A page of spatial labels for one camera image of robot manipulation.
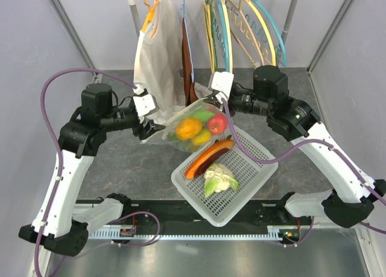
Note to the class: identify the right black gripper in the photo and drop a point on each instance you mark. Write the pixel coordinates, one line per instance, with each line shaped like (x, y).
(226, 102)

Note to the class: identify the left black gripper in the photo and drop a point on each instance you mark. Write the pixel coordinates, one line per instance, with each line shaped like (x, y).
(145, 133)

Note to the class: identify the green bell pepper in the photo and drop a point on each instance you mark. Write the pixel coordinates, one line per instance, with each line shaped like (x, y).
(174, 137)

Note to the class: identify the red apple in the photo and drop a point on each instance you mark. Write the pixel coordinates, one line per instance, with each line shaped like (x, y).
(217, 124)

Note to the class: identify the light green cucumber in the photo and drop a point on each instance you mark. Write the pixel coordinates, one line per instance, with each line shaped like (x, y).
(203, 115)

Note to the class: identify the orange tangerine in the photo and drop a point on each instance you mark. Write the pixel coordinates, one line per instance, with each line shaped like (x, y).
(188, 128)

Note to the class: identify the clear dotted zip top bag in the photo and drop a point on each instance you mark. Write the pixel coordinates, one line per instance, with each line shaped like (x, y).
(160, 138)

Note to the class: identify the yellow lemon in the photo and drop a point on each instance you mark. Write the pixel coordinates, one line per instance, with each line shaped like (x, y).
(202, 138)

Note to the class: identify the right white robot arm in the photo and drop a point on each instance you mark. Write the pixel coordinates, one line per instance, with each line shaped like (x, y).
(354, 193)

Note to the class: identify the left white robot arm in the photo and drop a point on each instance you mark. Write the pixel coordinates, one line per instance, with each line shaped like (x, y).
(55, 227)

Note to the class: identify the brown cloth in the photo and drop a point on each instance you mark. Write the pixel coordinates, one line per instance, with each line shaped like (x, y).
(188, 71)

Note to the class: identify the orange pumpkin slice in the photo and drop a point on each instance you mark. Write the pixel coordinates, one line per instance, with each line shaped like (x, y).
(208, 157)

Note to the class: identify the white t-shirt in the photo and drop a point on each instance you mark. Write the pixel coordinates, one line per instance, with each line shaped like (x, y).
(158, 63)

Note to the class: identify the teal plastic hanger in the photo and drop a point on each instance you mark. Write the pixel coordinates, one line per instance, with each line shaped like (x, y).
(260, 35)

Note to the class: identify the white cauliflower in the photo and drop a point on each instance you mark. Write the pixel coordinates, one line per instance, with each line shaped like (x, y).
(219, 178)

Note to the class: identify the cream hanger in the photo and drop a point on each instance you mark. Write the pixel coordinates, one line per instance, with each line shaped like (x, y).
(209, 37)

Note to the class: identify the green hanger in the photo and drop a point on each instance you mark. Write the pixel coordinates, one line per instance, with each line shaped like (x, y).
(212, 36)

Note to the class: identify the light blue hanger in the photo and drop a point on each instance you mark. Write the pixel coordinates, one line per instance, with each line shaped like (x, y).
(222, 30)

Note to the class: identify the yellow plastic hanger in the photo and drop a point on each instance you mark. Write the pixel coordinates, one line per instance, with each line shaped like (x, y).
(266, 31)

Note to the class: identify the orange hanger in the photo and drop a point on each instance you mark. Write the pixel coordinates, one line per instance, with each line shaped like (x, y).
(150, 15)

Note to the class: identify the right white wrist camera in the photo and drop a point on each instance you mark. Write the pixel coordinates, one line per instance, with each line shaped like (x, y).
(222, 82)

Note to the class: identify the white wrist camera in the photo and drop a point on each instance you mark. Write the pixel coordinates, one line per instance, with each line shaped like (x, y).
(222, 82)
(144, 102)

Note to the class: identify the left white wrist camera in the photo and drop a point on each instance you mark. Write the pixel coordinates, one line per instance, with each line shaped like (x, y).
(144, 102)

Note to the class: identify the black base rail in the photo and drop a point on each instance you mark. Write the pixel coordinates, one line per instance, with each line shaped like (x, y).
(178, 217)

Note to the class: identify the blue wire hanger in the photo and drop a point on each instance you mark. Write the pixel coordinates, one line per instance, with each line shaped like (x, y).
(184, 11)

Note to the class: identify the white slotted cable duct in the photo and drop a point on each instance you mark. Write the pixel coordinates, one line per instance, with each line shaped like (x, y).
(117, 233)

